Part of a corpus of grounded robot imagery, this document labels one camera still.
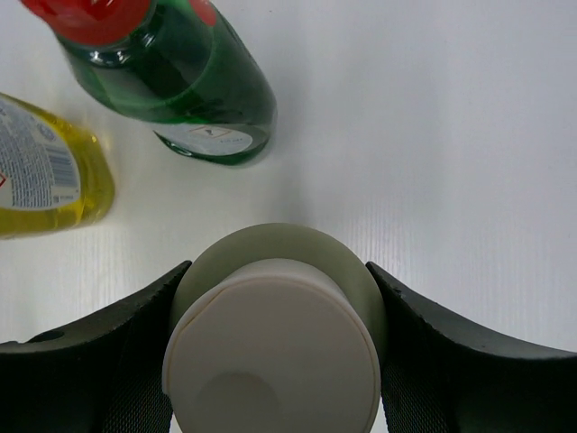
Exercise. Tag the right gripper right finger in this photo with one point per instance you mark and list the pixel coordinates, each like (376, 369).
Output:
(445, 373)

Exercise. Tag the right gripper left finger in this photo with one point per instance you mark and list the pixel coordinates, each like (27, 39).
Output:
(100, 373)

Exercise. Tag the yellow bottle red cap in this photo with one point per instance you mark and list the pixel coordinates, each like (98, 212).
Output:
(54, 174)

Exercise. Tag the dark green bottle red cap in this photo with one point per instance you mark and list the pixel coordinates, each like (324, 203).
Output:
(177, 66)

